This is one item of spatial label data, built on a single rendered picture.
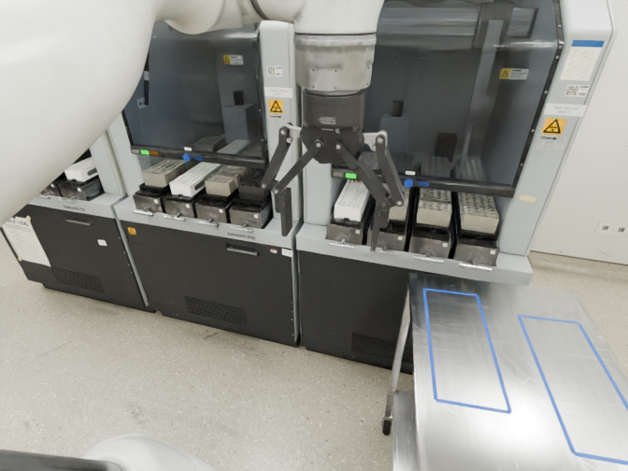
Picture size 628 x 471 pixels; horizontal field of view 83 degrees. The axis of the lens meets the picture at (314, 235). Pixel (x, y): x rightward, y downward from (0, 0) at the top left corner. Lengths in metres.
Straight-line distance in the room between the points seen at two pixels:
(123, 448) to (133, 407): 1.31
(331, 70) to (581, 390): 0.81
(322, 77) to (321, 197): 0.99
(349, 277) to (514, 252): 0.60
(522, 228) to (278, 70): 0.98
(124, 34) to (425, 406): 0.76
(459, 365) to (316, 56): 0.70
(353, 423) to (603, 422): 1.01
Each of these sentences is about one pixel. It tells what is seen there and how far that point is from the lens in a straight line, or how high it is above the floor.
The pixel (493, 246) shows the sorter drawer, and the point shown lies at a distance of 1.33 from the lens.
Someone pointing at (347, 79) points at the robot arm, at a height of 1.42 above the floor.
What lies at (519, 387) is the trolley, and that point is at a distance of 0.91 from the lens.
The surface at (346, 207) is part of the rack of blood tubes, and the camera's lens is 1.31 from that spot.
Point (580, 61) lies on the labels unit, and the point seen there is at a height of 1.36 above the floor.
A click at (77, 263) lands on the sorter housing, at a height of 0.33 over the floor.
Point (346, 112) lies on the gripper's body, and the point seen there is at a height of 1.38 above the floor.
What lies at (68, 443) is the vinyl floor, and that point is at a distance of 1.94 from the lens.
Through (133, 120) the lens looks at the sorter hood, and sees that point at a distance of 1.65.
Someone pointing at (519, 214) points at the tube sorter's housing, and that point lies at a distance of 1.38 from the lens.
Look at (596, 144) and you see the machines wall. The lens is 2.58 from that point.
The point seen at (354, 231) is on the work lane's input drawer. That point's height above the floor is 0.79.
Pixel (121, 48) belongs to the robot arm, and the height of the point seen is 1.47.
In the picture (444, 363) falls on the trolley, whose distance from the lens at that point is 0.89.
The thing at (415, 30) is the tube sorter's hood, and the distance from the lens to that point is 1.23.
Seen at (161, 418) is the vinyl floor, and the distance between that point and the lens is 1.84.
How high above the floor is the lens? 1.49
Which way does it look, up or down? 33 degrees down
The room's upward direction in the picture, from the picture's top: straight up
